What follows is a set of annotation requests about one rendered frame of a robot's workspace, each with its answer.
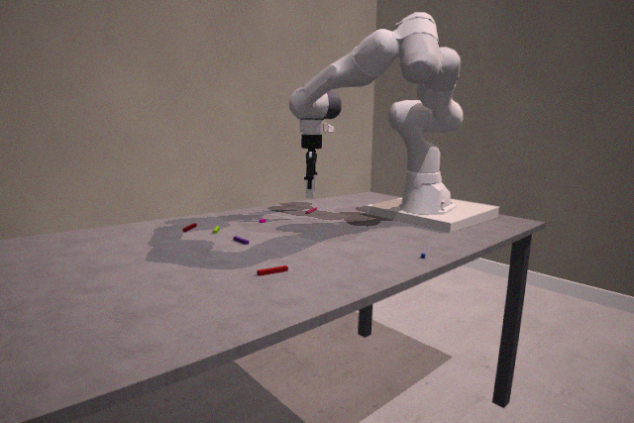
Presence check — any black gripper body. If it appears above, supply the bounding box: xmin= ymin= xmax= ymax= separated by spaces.
xmin=301 ymin=135 xmax=322 ymax=155

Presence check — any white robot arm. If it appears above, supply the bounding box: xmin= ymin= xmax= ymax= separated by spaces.
xmin=289 ymin=12 xmax=463 ymax=215

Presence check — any purple rod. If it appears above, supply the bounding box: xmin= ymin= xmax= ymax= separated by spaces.
xmin=234 ymin=236 xmax=249 ymax=245

